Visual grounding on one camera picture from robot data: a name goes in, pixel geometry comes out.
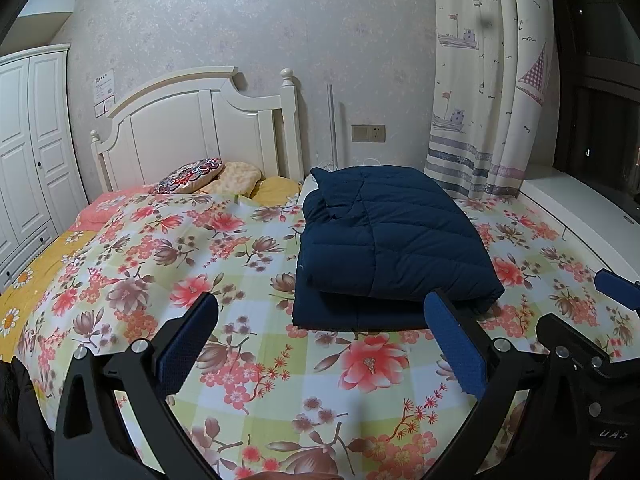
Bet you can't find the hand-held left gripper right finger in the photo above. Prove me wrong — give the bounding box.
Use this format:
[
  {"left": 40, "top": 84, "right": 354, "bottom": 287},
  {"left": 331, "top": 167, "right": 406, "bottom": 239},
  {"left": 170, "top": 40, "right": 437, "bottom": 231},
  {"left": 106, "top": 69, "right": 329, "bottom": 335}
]
[{"left": 422, "top": 290, "right": 597, "bottom": 480}]

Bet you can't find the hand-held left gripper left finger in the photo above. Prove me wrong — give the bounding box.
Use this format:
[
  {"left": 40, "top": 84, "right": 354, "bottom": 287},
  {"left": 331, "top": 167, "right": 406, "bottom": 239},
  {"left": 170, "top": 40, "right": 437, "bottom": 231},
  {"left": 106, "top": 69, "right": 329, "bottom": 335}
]
[{"left": 52, "top": 291, "right": 221, "bottom": 480}]

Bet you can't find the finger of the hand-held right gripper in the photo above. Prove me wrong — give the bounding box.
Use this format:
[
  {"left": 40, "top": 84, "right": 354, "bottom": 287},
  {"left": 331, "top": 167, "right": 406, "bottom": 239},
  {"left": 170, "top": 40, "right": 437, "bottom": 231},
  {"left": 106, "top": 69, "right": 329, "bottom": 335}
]
[
  {"left": 535, "top": 312, "right": 616, "bottom": 372},
  {"left": 595, "top": 268, "right": 640, "bottom": 312}
]

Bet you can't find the navy blue puffer jacket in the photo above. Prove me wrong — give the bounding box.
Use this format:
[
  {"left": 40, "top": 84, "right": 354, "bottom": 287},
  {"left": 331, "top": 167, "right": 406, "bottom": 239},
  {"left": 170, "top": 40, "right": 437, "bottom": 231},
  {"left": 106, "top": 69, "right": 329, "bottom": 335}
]
[{"left": 291, "top": 165, "right": 506, "bottom": 334}]

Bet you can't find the person's right hand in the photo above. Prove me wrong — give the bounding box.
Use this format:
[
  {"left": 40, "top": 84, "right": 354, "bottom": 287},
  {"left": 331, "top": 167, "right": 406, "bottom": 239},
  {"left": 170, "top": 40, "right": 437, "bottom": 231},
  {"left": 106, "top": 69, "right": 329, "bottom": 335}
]
[{"left": 587, "top": 452, "right": 616, "bottom": 480}]

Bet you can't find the person's left hand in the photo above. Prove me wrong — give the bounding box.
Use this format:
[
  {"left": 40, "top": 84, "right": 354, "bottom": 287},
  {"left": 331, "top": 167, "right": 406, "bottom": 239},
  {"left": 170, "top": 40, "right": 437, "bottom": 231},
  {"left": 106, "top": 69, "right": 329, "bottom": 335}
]
[{"left": 249, "top": 470, "right": 327, "bottom": 480}]

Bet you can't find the floral checked blanket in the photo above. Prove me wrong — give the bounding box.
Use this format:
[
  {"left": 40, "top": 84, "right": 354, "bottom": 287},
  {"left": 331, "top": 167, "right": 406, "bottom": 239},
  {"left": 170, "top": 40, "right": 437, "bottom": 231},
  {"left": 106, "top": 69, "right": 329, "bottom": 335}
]
[{"left": 10, "top": 192, "right": 640, "bottom": 480}]

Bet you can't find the white window bench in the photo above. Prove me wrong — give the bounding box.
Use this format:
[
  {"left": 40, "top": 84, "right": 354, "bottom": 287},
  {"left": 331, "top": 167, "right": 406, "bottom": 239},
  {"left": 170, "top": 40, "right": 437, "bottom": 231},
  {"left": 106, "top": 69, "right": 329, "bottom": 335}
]
[{"left": 520, "top": 162, "right": 640, "bottom": 282}]

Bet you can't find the pink floral quilt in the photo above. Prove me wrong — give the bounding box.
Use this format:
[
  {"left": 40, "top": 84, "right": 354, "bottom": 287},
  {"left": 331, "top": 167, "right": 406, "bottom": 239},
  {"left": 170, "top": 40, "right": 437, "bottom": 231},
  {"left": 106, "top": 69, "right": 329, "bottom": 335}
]
[{"left": 67, "top": 185, "right": 159, "bottom": 234}]

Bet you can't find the yellow daisy bed sheet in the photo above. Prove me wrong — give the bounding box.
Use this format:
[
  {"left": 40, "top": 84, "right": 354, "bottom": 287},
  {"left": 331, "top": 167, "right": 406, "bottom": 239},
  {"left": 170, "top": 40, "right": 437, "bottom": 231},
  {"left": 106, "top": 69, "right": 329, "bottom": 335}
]
[{"left": 0, "top": 230, "right": 97, "bottom": 367}]

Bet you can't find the round embroidered cushion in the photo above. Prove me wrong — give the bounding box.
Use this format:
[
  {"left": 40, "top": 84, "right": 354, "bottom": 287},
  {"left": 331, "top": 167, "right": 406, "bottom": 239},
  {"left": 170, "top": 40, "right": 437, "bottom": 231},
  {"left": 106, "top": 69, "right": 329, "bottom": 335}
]
[{"left": 154, "top": 158, "right": 224, "bottom": 195}]

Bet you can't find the yellow patterned pillow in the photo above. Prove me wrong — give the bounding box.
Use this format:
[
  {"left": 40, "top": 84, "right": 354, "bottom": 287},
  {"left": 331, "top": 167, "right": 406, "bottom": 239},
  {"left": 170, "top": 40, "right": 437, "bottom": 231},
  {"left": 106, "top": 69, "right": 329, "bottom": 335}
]
[{"left": 200, "top": 161, "right": 263, "bottom": 196}]

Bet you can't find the dark window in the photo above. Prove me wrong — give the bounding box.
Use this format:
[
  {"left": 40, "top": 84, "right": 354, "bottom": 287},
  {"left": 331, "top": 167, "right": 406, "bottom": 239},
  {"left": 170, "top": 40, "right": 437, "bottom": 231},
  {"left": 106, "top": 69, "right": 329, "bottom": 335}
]
[{"left": 545, "top": 0, "right": 640, "bottom": 197}]

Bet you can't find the black cloth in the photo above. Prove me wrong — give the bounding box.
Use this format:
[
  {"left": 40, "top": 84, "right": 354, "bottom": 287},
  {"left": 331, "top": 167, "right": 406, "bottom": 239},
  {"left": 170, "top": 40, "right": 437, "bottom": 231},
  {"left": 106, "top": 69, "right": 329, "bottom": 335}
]
[{"left": 0, "top": 355, "right": 57, "bottom": 480}]

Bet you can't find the plain yellow pillow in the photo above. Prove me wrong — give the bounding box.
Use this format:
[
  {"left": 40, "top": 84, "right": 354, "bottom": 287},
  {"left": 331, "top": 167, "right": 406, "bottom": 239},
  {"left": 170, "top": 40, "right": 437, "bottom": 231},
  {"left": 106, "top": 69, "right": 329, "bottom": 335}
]
[{"left": 248, "top": 176, "right": 303, "bottom": 202}]

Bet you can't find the white wooden bed headboard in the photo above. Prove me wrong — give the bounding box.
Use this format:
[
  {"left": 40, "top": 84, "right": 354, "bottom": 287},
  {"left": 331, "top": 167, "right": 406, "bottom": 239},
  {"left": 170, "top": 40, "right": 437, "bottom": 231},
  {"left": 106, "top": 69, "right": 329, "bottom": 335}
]
[{"left": 90, "top": 66, "right": 305, "bottom": 196}]

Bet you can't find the white panelled wardrobe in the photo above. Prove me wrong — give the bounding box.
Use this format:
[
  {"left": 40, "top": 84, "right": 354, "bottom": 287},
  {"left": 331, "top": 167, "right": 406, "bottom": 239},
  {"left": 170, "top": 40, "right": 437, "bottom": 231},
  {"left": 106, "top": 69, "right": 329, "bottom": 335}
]
[{"left": 0, "top": 44, "right": 89, "bottom": 293}]

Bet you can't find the sailboat print curtain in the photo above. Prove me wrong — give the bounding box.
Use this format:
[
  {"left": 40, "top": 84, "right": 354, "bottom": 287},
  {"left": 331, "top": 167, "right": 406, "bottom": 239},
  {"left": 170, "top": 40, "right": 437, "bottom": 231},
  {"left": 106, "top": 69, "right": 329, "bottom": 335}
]
[{"left": 425, "top": 0, "right": 561, "bottom": 199}]

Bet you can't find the thin white lamp stand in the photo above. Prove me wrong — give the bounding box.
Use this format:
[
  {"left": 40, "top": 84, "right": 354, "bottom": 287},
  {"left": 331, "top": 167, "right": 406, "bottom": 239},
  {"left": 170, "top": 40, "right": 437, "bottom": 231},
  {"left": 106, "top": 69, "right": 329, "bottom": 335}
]
[{"left": 326, "top": 85, "right": 347, "bottom": 169}]

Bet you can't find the beige wall socket panel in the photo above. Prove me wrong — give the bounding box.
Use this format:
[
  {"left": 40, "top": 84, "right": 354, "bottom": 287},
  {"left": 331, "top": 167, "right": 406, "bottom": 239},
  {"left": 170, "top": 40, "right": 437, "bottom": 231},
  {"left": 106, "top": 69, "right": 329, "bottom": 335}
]
[{"left": 351, "top": 124, "right": 387, "bottom": 143}]

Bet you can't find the white paper wall notice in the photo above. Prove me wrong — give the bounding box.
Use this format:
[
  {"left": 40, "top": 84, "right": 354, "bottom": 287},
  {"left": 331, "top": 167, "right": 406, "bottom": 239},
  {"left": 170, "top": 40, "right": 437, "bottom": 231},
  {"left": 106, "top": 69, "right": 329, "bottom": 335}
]
[{"left": 94, "top": 69, "right": 117, "bottom": 105}]

